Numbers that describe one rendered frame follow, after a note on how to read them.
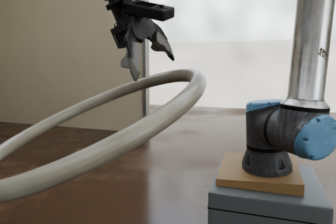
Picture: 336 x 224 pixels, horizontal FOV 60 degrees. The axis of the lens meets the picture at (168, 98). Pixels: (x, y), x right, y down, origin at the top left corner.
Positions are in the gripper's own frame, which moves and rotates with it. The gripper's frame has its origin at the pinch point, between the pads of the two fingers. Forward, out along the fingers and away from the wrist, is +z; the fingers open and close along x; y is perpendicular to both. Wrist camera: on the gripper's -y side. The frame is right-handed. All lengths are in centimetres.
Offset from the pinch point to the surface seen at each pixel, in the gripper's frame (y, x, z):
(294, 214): -11, -23, 61
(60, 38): 494, -253, -66
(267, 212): -3, -19, 60
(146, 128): -23.8, 28.7, 1.9
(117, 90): 12.5, 5.2, 1.7
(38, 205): 230, -14, 96
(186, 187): 161, -127, 151
